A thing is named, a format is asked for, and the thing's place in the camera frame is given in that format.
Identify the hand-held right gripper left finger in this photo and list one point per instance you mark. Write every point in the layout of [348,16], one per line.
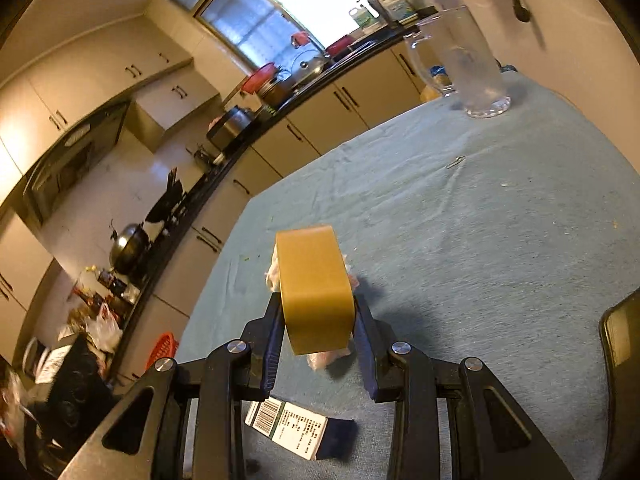
[274,360]

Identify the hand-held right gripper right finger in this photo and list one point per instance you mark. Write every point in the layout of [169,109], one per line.
[367,365]

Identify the olive plastic box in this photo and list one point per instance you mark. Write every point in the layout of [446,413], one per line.
[315,290]

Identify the clear plastic bag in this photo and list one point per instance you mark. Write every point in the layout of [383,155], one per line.
[327,358]

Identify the small white green medicine box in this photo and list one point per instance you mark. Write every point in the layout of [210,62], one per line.
[295,425]

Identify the red plastic basket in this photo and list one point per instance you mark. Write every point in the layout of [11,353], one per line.
[162,352]

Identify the white plastic bag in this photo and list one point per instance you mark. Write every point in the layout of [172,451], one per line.
[105,327]

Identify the black lidded wok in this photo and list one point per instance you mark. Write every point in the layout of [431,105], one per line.
[129,250]

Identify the group of condiment bottles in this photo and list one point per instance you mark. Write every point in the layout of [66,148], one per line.
[105,287]

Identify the black frying pan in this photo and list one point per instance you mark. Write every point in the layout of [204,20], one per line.
[165,205]

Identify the black bulky object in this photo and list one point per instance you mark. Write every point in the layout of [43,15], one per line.
[75,395]

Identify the black kitchen countertop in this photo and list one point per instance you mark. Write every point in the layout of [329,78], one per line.
[227,162]

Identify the steel kettle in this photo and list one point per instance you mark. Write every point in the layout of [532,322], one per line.
[207,159]

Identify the metal paper clip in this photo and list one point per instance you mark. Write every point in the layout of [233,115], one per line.
[456,161]

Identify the steel rice cooker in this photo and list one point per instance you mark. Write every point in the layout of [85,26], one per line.
[230,127]

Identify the beige lower cabinets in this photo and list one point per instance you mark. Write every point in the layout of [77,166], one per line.
[310,125]

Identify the beige cabinets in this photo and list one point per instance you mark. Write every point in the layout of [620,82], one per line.
[100,85]
[310,125]

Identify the black smartphone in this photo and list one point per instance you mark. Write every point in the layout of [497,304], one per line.
[622,350]

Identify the dark cooking pot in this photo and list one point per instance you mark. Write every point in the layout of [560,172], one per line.
[275,92]

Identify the black range hood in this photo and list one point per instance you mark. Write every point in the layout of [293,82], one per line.
[75,160]

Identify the red plastic basin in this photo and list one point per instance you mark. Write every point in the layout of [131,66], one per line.
[259,76]

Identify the glass pot lid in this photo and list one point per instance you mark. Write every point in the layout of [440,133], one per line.
[310,65]

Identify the clear glass mug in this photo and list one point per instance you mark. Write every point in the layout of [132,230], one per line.
[475,70]

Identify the red plastic bowl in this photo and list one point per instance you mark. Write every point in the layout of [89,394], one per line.
[339,45]

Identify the small red object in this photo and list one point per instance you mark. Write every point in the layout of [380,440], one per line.
[300,39]

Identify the beige upper cabinets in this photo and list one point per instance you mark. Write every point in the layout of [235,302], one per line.
[100,85]

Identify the kitchen window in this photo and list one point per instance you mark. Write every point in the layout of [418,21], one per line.
[280,15]

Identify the green detergent bottle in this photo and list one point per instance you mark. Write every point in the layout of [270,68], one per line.
[364,16]

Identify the large white jug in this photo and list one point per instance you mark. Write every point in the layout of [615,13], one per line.
[400,6]

